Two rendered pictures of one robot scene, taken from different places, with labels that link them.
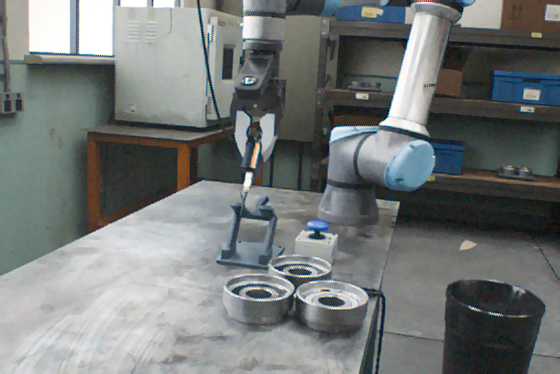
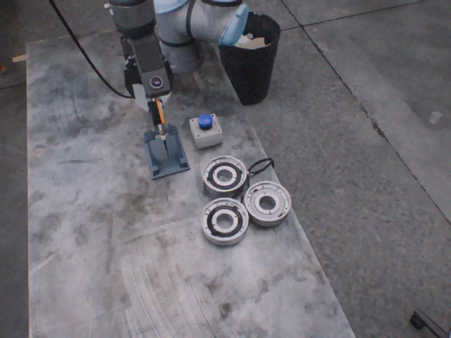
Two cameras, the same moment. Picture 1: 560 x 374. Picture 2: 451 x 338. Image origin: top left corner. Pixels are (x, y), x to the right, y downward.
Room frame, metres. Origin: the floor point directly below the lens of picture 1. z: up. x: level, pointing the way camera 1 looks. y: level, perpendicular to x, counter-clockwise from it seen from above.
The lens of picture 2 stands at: (0.48, 0.21, 1.57)
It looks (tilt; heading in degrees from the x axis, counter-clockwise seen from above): 54 degrees down; 329
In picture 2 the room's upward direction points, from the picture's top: 1 degrees counter-clockwise
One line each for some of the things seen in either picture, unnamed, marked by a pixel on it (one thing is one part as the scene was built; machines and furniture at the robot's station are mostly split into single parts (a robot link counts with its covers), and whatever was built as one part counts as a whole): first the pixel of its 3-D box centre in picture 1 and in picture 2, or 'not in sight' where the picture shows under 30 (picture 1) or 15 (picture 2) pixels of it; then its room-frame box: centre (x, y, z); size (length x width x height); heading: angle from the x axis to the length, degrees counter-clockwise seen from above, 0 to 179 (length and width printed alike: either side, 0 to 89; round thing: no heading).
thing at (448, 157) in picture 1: (428, 154); not in sight; (4.38, -1.11, 0.56); 0.52 x 0.38 x 0.22; 73
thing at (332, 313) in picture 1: (331, 306); (267, 204); (0.80, -0.09, 0.82); 0.10 x 0.10 x 0.04
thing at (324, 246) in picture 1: (316, 246); (205, 129); (1.07, -0.08, 0.82); 0.08 x 0.07 x 0.05; 166
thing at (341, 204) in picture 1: (349, 198); (180, 45); (1.40, -0.17, 0.85); 0.15 x 0.15 x 0.10
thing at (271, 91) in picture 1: (262, 77); (140, 44); (1.07, 0.04, 1.14); 0.09 x 0.08 x 0.12; 167
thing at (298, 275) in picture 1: (299, 276); (225, 177); (0.91, -0.04, 0.82); 0.10 x 0.10 x 0.04
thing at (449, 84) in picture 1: (435, 70); not in sight; (4.37, -1.10, 1.19); 0.52 x 0.42 x 0.38; 76
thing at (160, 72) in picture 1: (188, 69); not in sight; (3.43, 0.58, 1.10); 0.62 x 0.61 x 0.65; 166
